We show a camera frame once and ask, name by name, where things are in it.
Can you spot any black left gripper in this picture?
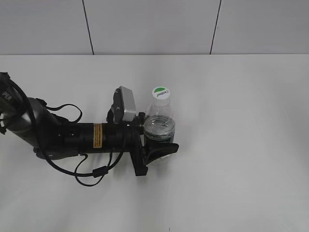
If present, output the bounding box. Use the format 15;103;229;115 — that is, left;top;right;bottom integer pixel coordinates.
106;112;179;176

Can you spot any clear plastic water bottle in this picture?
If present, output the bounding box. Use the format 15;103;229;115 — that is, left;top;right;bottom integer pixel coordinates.
143;97;176;147

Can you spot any white green bottle cap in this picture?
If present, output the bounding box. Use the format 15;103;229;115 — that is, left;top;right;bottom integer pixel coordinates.
152;87;170;101

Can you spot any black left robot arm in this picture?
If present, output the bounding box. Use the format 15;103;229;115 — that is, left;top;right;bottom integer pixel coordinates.
0;72;179;176

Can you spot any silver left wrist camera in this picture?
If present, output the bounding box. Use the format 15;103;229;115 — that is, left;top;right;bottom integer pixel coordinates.
111;86;136;123

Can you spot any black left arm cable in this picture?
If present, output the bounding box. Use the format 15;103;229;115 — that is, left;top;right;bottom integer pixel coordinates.
7;77;128;187

